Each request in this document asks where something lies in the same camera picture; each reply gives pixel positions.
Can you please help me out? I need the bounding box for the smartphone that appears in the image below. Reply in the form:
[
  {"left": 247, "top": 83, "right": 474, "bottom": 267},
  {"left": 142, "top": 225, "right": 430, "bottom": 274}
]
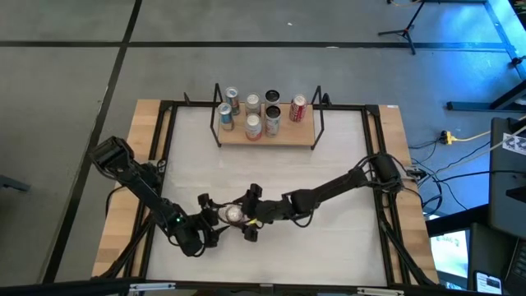
[{"left": 474, "top": 271, "right": 505, "bottom": 295}]

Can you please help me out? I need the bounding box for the black tripod stand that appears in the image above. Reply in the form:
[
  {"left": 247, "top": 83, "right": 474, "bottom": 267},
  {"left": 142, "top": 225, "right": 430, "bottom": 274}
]
[{"left": 376, "top": 0, "right": 427, "bottom": 56}]

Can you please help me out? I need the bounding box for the white Celsius energy drink can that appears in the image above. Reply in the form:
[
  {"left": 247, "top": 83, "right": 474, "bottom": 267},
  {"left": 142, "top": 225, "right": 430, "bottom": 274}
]
[
  {"left": 264, "top": 89, "right": 281, "bottom": 109},
  {"left": 264, "top": 105, "right": 283, "bottom": 138}
]

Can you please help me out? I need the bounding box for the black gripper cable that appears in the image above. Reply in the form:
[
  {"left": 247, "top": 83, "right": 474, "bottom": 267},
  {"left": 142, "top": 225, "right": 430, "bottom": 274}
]
[
  {"left": 192, "top": 229, "right": 221, "bottom": 259},
  {"left": 285, "top": 211, "right": 316, "bottom": 229}
]

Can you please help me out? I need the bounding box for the silver metal bracket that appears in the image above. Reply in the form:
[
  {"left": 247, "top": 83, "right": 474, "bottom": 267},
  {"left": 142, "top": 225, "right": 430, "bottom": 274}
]
[
  {"left": 356, "top": 287, "right": 406, "bottom": 296},
  {"left": 129, "top": 282, "right": 177, "bottom": 293}
]

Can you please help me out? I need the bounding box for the black floor cable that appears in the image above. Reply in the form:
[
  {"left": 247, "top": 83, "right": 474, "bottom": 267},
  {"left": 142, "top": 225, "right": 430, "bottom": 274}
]
[{"left": 408, "top": 139, "right": 492, "bottom": 217}]

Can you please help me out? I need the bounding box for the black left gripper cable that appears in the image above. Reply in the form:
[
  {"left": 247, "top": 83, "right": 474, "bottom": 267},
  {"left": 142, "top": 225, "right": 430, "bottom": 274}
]
[{"left": 192, "top": 229, "right": 221, "bottom": 259}]

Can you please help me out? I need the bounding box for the black aluminium table frame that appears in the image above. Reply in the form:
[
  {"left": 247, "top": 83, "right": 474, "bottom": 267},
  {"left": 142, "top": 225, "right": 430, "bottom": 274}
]
[{"left": 96, "top": 92, "right": 439, "bottom": 289}]

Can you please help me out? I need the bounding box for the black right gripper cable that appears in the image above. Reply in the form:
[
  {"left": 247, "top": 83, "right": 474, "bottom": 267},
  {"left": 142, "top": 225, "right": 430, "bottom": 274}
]
[{"left": 285, "top": 211, "right": 316, "bottom": 229}]

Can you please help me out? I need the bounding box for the lit monitor screen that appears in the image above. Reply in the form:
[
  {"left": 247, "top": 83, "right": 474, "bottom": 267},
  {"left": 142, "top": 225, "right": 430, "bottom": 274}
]
[{"left": 429, "top": 229, "right": 470, "bottom": 289}]

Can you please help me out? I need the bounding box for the red soda can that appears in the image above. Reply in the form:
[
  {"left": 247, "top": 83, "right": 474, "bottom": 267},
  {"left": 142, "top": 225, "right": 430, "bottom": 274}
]
[{"left": 216, "top": 203, "right": 247, "bottom": 226}]

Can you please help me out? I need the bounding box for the black desk base leg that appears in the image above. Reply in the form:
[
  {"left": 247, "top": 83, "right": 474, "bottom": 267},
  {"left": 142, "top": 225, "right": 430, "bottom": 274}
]
[{"left": 445, "top": 80, "right": 526, "bottom": 113}]

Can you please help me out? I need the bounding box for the wooden shelf with black frame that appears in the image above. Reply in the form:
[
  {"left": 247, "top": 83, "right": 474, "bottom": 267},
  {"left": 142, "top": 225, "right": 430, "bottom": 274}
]
[{"left": 209, "top": 82, "right": 325, "bottom": 151}]

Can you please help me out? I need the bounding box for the black keyboard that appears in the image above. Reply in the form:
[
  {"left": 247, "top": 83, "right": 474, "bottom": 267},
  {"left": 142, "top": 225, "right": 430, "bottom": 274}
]
[{"left": 504, "top": 238, "right": 526, "bottom": 295}]

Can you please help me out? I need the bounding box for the grey chair leg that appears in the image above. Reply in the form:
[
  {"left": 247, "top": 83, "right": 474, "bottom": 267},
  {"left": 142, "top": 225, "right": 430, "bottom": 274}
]
[{"left": 0, "top": 174, "right": 32, "bottom": 193}]

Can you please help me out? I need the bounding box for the white cable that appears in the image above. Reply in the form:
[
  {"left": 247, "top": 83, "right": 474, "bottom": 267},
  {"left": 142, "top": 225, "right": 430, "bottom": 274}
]
[{"left": 476, "top": 123, "right": 526, "bottom": 162}]

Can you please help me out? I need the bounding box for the black side desk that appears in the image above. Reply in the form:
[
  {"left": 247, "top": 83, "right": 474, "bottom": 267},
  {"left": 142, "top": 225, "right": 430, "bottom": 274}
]
[{"left": 487, "top": 114, "right": 526, "bottom": 239}]

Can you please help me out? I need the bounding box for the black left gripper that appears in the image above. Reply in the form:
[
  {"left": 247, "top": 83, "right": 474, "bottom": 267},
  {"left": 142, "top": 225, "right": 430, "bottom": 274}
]
[{"left": 191, "top": 192, "right": 232, "bottom": 248}]

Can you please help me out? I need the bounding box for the yellow extension cord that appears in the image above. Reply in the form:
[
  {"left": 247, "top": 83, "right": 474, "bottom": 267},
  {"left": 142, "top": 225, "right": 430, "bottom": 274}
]
[{"left": 439, "top": 129, "right": 493, "bottom": 146}]

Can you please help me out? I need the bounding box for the red Coca-Cola can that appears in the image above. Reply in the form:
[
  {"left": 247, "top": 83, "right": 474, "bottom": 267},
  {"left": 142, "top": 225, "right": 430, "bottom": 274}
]
[{"left": 288, "top": 94, "right": 308, "bottom": 123}]

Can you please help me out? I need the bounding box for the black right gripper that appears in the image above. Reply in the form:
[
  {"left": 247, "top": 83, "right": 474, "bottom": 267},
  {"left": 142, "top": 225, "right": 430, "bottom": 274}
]
[{"left": 233, "top": 183, "right": 285, "bottom": 244}]

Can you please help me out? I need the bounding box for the blue silver Red Bull can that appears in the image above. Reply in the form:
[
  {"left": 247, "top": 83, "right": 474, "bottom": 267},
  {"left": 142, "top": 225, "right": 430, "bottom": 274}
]
[
  {"left": 216, "top": 102, "right": 235, "bottom": 132},
  {"left": 224, "top": 86, "right": 242, "bottom": 116}
]

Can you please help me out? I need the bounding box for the printed marker tag paper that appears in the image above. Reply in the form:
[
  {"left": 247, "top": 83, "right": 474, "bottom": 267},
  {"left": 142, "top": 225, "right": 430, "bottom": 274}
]
[{"left": 501, "top": 132, "right": 526, "bottom": 156}]

